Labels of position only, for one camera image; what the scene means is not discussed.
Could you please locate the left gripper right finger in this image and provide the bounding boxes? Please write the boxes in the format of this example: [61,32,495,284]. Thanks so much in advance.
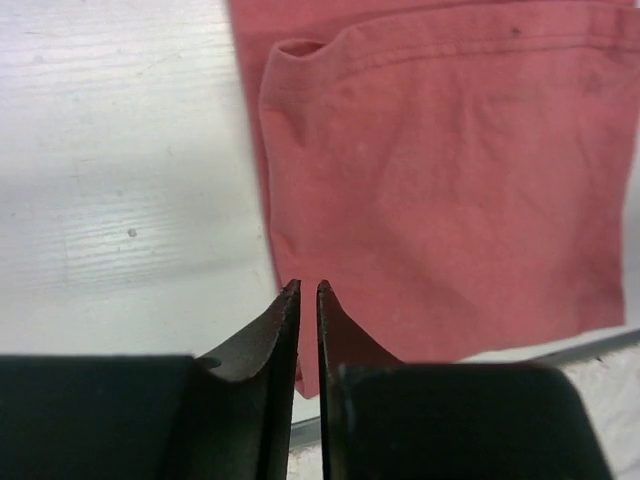
[316,280,403,479]

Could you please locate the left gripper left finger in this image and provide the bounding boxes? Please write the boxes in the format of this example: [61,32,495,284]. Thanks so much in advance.
[184,280,301,479]

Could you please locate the pink t shirt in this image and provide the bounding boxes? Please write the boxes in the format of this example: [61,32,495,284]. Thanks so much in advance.
[229,1,639,398]

